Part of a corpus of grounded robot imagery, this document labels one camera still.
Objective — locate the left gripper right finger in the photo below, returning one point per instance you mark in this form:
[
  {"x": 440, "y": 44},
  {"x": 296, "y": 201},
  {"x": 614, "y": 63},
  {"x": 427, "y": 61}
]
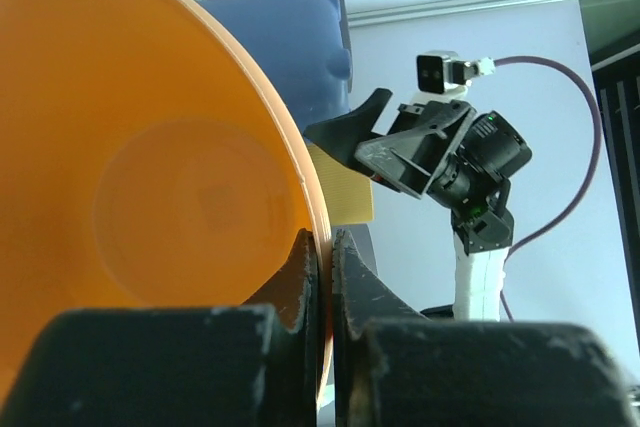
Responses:
[{"x": 395, "y": 367}]

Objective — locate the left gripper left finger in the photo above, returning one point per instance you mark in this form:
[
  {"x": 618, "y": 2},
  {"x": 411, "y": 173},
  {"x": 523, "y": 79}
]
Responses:
[{"x": 256, "y": 364}]

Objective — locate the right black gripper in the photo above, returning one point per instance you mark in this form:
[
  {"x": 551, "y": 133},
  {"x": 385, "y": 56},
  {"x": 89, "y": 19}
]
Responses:
[{"x": 413, "y": 153}]

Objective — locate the yellow slatted bin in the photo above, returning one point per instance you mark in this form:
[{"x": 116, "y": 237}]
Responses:
[{"x": 348, "y": 195}]

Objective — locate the blue round bin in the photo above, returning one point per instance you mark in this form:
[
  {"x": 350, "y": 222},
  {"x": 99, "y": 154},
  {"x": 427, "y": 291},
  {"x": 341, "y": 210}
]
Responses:
[{"x": 299, "y": 46}]

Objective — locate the tan printed paper bucket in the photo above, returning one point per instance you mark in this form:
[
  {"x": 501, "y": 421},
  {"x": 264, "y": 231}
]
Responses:
[{"x": 146, "y": 161}]

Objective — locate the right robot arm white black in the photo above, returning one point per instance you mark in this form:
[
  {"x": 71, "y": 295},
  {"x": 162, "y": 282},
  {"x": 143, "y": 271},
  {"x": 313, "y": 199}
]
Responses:
[{"x": 475, "y": 187}]

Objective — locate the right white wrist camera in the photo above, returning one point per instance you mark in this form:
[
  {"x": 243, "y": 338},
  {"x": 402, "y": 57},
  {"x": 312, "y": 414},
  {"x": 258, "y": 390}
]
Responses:
[{"x": 443, "y": 76}]

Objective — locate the right aluminium corner post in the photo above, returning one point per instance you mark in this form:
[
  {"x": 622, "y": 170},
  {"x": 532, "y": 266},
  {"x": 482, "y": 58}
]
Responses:
[{"x": 433, "y": 9}]

